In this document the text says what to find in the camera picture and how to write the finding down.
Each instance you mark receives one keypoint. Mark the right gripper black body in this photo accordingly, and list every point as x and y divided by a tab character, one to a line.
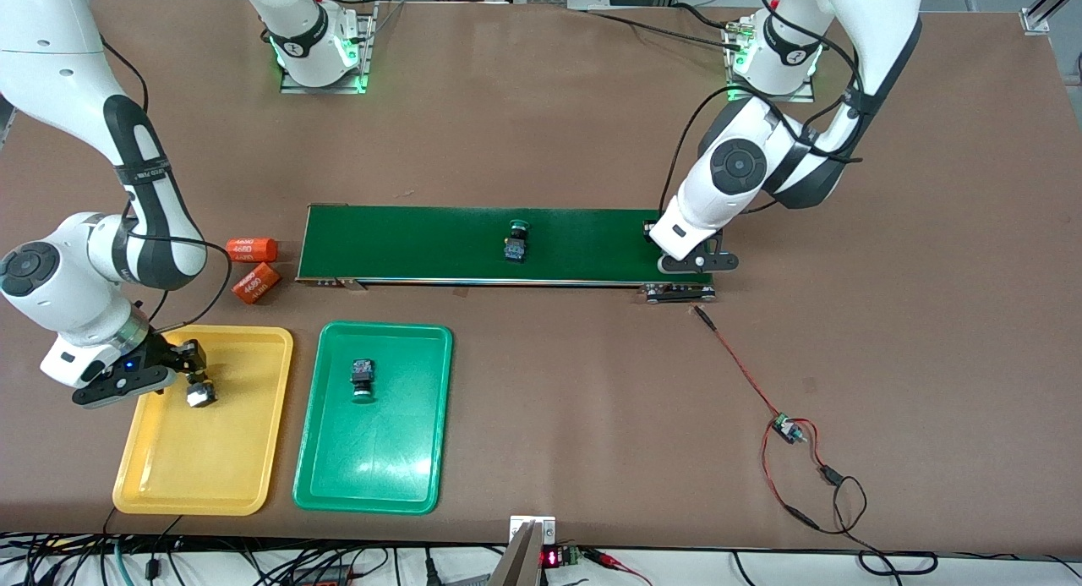
160	349

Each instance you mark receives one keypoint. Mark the yellow push button switch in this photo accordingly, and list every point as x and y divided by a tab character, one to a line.
201	394

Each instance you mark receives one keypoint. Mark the orange cylinder with white print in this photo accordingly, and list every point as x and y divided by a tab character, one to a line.
256	283
252	248

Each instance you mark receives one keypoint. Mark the green push button switch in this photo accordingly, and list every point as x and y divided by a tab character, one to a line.
516	246
363	375

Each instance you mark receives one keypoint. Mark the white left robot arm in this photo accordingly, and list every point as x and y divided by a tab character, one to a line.
735	167

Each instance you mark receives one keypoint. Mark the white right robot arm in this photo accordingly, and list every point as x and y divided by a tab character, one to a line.
68	282

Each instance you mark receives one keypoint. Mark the green conveyor belt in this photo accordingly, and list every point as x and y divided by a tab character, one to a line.
592	239

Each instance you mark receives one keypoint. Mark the yellow plastic tray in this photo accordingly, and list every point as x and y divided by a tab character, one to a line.
203	451

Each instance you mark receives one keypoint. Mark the green plastic tray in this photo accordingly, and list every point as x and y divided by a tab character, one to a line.
372	451

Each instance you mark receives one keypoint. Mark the small speed controller board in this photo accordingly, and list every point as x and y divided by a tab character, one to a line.
786	428

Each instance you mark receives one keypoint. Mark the red alligator clip lead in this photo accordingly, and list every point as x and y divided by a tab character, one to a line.
609	559

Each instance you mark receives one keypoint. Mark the red LED display module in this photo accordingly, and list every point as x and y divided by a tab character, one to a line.
551	558

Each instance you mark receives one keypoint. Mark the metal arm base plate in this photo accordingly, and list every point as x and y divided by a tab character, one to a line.
769	98
325	89

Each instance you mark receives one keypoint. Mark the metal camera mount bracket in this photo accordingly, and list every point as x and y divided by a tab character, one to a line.
517	565

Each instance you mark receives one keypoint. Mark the aluminium corner bracket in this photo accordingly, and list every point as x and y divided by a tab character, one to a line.
1035	19

